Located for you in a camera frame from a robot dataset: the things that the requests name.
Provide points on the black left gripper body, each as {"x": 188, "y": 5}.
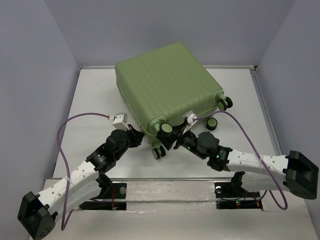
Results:
{"x": 131, "y": 141}

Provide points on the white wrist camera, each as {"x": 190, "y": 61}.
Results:
{"x": 190, "y": 120}
{"x": 119, "y": 121}

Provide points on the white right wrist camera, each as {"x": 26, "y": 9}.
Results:
{"x": 190, "y": 120}

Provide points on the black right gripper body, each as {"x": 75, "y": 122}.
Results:
{"x": 188, "y": 139}

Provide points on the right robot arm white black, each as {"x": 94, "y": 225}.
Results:
{"x": 293, "y": 173}

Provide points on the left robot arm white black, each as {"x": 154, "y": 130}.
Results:
{"x": 39, "y": 212}

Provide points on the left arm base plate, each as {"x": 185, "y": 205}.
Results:
{"x": 109, "y": 199}

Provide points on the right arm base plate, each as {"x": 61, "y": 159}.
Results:
{"x": 228, "y": 198}

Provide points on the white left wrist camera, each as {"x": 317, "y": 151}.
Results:
{"x": 119, "y": 121}

